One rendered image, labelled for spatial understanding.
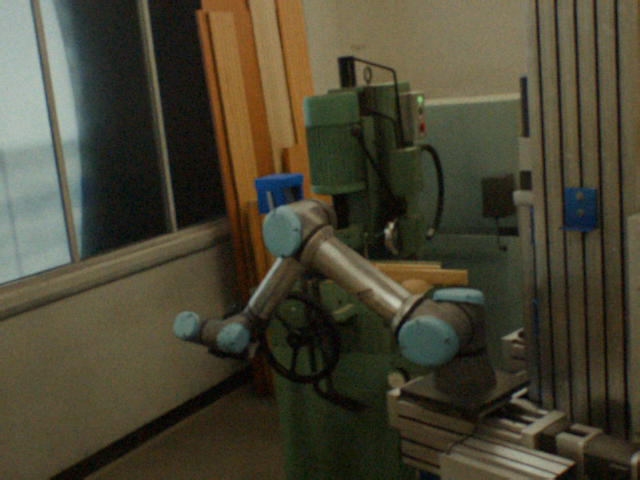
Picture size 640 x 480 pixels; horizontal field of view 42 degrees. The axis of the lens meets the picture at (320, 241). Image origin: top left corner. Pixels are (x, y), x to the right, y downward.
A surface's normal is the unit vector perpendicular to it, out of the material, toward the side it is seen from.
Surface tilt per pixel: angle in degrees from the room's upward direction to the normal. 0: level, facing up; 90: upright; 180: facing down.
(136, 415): 90
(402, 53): 90
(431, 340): 94
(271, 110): 86
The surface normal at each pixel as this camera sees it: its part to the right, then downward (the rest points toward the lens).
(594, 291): -0.73, 0.20
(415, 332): -0.43, 0.29
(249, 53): 0.84, -0.03
